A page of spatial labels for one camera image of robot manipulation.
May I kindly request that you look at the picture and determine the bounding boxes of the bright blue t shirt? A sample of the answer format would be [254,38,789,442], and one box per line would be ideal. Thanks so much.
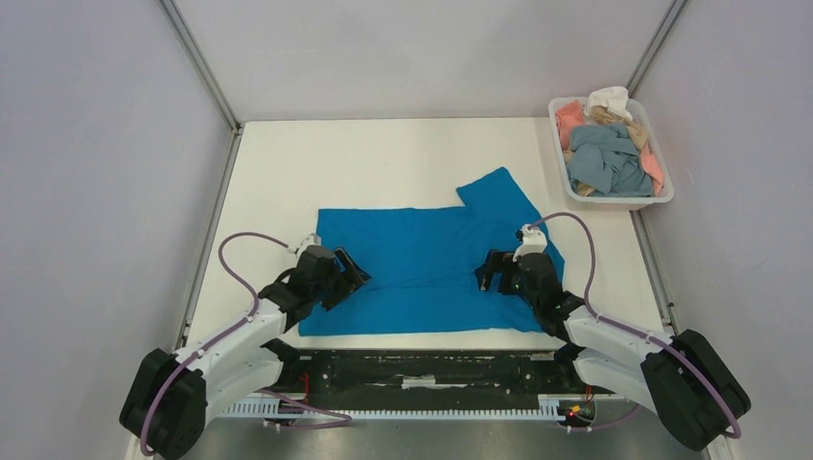
[298,168,541,336]

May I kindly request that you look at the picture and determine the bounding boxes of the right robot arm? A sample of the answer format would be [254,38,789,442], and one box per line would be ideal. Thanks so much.
[475,250,752,451]

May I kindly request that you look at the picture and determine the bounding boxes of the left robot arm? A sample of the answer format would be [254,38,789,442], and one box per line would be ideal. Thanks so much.
[119,243,372,459]

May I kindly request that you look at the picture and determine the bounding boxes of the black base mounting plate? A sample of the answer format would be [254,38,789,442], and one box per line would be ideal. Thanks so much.
[270,349,608,411]

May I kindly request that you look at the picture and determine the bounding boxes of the grey blue t shirt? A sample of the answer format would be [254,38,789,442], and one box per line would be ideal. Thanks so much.
[565,124,655,198]

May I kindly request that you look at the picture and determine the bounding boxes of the pink t shirt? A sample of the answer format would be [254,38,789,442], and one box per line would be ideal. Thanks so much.
[554,101,586,150]

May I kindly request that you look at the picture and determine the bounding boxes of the beige t shirt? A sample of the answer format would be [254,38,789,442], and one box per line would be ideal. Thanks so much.
[590,105,649,151]

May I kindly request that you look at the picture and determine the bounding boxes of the white t shirt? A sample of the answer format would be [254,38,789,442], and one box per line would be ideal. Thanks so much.
[584,86,633,120]

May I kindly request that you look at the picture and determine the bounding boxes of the white plastic basket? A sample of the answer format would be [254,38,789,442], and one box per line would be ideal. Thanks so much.
[548,97,675,211]

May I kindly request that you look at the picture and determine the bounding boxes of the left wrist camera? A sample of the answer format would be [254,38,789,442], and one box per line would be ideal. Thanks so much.
[287,233,321,258]

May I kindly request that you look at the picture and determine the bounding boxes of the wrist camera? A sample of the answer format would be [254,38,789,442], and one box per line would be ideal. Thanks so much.
[287,233,321,258]
[512,224,548,263]

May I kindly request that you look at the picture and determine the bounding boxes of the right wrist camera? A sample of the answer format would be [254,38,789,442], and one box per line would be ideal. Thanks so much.
[512,224,548,263]

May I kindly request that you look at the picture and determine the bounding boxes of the white slotted cable duct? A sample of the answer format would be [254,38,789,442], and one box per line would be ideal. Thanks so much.
[219,394,592,423]

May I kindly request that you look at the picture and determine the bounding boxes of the left aluminium frame post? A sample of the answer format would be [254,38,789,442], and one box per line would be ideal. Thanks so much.
[157,0,243,135]

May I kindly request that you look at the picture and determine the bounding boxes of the aluminium frame post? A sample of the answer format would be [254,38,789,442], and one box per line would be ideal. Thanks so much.
[626,0,689,98]
[157,0,243,135]

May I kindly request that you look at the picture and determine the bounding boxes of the right aluminium frame post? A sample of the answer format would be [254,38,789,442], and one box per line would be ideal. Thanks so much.
[626,0,689,98]

